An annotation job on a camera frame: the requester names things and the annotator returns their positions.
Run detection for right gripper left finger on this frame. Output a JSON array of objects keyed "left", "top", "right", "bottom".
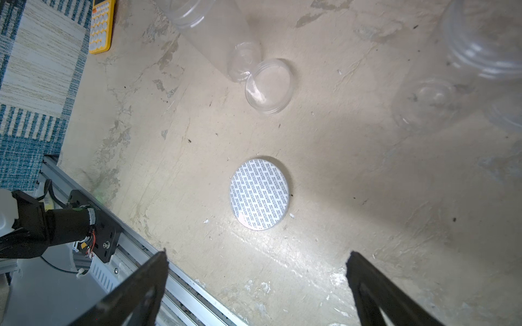
[{"left": 71, "top": 251, "right": 169, "bottom": 325}]

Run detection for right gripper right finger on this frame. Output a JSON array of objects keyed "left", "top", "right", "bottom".
[{"left": 346, "top": 251, "right": 442, "bottom": 325}]

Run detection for patterned white jar lid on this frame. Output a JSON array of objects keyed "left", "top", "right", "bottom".
[{"left": 230, "top": 158, "right": 290, "bottom": 231}]

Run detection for clear large jar lid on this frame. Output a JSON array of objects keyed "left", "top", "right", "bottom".
[{"left": 244, "top": 59, "right": 294, "bottom": 115}]

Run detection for small jar with rice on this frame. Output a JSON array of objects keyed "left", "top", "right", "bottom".
[{"left": 390, "top": 1, "right": 521, "bottom": 134}]

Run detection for clear plastic jar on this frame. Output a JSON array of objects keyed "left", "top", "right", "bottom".
[{"left": 156, "top": 0, "right": 262, "bottom": 83}]

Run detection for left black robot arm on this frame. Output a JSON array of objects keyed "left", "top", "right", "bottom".
[{"left": 1, "top": 189, "right": 97, "bottom": 259}]

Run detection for yellow calculator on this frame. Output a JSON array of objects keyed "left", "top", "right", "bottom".
[{"left": 88, "top": 0, "right": 116, "bottom": 54}]

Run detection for aluminium front rail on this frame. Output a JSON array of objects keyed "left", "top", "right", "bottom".
[{"left": 0, "top": 154, "right": 250, "bottom": 326}]

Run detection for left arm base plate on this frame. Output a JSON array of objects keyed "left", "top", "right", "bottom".
[{"left": 69, "top": 190, "right": 123, "bottom": 263}]

